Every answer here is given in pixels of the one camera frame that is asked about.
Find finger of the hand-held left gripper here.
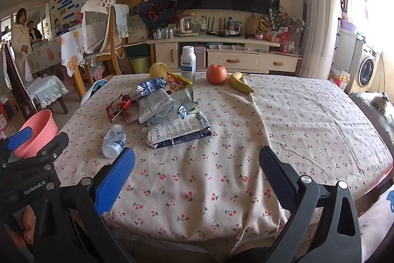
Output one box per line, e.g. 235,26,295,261
12,132,70,164
0,126,34,160

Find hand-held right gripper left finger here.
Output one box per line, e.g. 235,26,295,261
37,147,136,263

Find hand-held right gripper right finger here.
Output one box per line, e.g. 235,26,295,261
259,145,362,263

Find pink plastic basin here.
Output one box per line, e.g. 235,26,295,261
14,109,59,159

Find red white candy wrapper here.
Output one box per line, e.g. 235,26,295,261
106,94,133,123

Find yellow red snack packet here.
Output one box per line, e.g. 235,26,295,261
167,72,193,91

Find person's left hand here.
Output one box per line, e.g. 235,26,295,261
4,206,37,246

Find small clear plastic bottle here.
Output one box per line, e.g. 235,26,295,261
101,124,127,159

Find dark wooden chair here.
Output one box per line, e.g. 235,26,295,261
1,41,70,116

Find lace chair cushion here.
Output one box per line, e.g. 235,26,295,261
26,76,69,109

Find cherry print tablecloth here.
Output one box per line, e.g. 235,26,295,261
63,72,394,262

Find blue white bag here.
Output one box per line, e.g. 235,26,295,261
81,79,108,106

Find pink wrapper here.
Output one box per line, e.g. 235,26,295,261
123,107,140,124

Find white blue milk pouch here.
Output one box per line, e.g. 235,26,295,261
147,111,212,149

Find white printed plastic packet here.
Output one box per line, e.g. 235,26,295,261
137,89,175,124

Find orange print tablecloth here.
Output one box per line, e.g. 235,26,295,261
25,26,87,77

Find silver foil pouch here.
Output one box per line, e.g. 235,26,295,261
147,104,188,126

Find silver blue foil packet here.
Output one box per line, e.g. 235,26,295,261
135,77,168,96

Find yellow banana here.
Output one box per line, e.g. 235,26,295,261
228,72,255,94

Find white green packet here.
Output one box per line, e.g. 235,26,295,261
169,87,199,114

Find light wooden chair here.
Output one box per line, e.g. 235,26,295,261
74,4,127,97

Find grey sofa cover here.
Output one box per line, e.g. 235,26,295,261
349,92,394,143

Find green waste bin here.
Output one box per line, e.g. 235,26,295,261
129,55,150,74

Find yellow pear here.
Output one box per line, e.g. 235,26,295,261
149,62,169,79

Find red white gift bag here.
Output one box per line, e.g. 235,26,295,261
331,69,351,91

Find red apple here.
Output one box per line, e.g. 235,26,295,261
206,64,228,85

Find brown furry object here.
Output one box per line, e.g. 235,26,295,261
371,92,390,112

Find cream television cabinet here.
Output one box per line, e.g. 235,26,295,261
146,33,304,74

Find white milk bottle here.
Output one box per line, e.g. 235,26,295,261
180,46,197,82

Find light blue towel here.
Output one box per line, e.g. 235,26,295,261
112,4,130,38

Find white printed bag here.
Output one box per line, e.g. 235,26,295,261
127,15,150,44

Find red printed bag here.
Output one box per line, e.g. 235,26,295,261
279,30,293,52

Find bag of oranges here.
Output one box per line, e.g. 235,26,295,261
263,32,282,43

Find pale pink storage box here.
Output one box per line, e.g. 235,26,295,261
194,46,206,69

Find washing machine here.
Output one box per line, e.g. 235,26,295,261
354,39,384,88

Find white scalloped cover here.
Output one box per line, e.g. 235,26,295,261
81,0,115,54

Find pack of small silver bottles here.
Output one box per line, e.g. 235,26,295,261
153,27,176,38

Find artificial flowers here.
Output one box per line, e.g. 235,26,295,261
268,7,305,35

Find dark blue flower bouquet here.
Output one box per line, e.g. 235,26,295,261
134,0,177,30

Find black router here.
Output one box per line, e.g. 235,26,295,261
206,16,226,33

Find white electric kettle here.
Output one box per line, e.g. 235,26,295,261
176,15,199,37

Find purple basin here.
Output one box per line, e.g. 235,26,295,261
340,19,359,34

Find lace covered air conditioner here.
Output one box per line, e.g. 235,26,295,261
300,0,339,80

